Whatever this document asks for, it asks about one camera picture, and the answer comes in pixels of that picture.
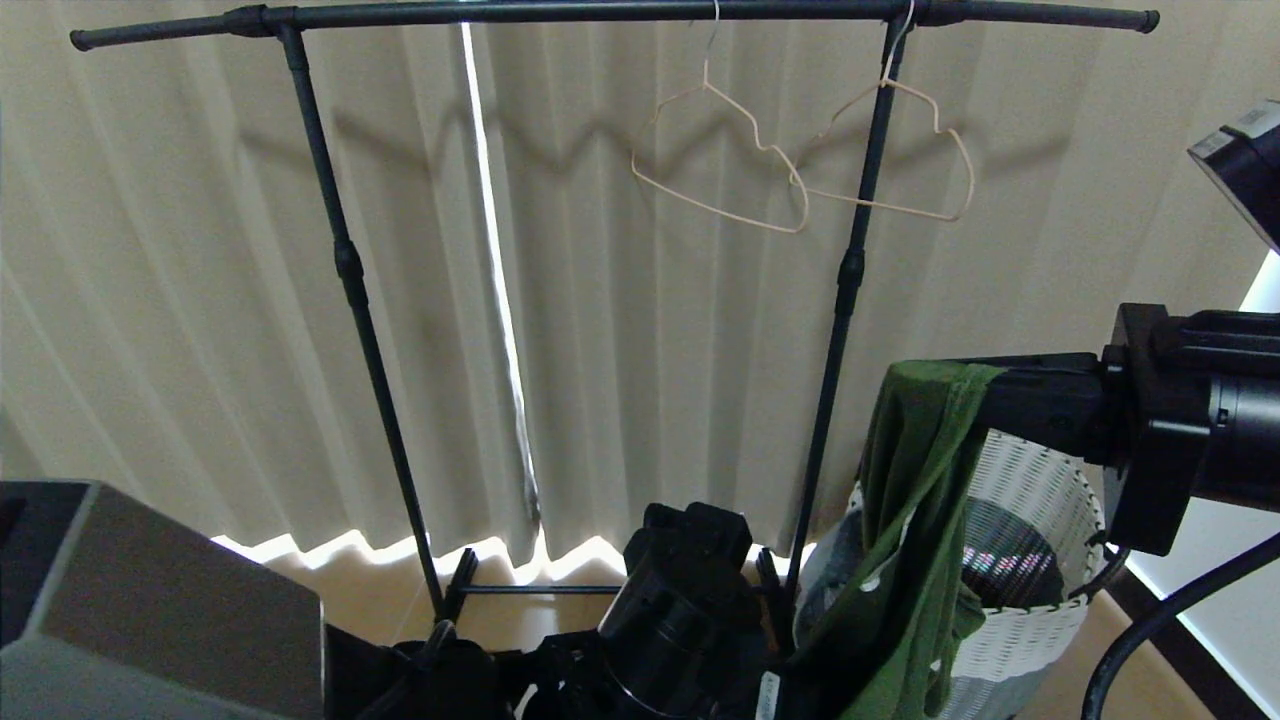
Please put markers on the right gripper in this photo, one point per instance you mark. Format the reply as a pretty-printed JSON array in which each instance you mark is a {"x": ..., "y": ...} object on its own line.
[{"x": 1150, "y": 450}]

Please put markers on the green long-sleeved shirt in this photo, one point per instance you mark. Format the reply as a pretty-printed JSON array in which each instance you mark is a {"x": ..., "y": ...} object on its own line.
[{"x": 920, "y": 470}]

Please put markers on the pale grey shorts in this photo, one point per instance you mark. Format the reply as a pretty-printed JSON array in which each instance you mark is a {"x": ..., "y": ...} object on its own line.
[{"x": 825, "y": 590}]

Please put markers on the pink clothes hanger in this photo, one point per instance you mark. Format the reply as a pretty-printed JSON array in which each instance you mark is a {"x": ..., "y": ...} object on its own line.
[
  {"x": 706, "y": 76},
  {"x": 937, "y": 113}
]

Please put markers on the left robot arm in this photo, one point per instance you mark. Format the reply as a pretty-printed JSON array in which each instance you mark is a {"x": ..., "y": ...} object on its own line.
[{"x": 150, "y": 600}]

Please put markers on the white laundry basket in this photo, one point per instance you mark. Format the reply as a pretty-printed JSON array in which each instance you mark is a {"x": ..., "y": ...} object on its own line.
[{"x": 1040, "y": 470}]

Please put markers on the black clothes rack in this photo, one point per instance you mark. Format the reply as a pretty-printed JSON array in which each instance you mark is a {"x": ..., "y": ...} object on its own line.
[{"x": 600, "y": 12}]

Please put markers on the beige curtain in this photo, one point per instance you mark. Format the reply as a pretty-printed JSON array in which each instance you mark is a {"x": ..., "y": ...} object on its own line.
[{"x": 200, "y": 300}]

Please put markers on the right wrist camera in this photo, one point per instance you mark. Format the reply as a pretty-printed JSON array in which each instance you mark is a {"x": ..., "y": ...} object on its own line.
[{"x": 1245, "y": 170}]

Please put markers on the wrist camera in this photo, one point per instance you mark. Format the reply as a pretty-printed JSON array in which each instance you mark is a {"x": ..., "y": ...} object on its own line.
[
  {"x": 690, "y": 540},
  {"x": 1245, "y": 170}
]

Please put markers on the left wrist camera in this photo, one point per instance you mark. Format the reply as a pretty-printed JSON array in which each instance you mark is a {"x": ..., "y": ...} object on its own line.
[{"x": 690, "y": 540}]

